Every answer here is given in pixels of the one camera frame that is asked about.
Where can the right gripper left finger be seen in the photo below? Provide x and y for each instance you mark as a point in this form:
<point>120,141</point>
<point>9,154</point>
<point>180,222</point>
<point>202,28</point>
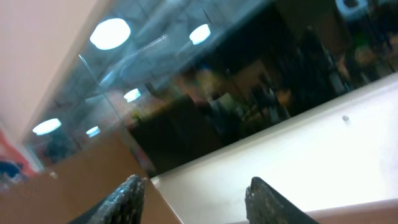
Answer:
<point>122,206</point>

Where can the large glass window pane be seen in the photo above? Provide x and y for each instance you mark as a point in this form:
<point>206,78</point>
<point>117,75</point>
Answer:
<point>184,78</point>

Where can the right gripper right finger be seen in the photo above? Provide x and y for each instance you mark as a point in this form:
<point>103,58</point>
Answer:
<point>264,205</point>

